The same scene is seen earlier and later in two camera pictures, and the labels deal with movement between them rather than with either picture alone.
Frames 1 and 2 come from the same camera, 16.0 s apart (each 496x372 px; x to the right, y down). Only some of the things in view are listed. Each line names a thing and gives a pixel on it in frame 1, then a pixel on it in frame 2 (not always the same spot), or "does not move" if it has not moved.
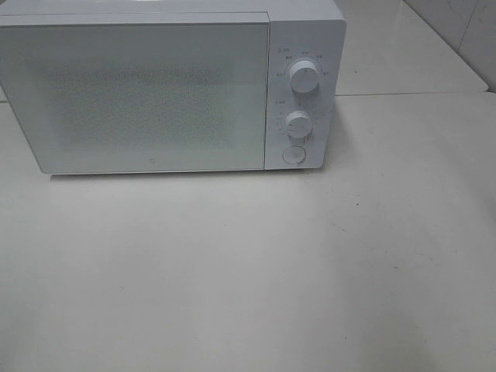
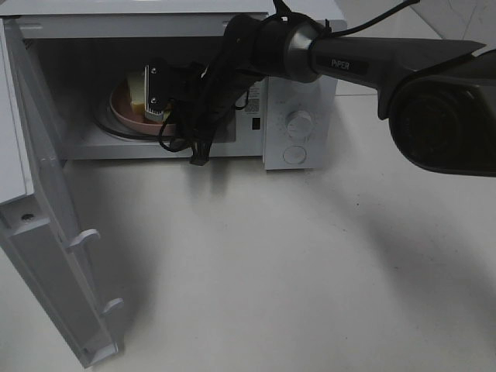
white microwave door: [140, 92] -> [39, 231]
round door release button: [294, 154] does not move
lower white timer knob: [297, 125] does not move
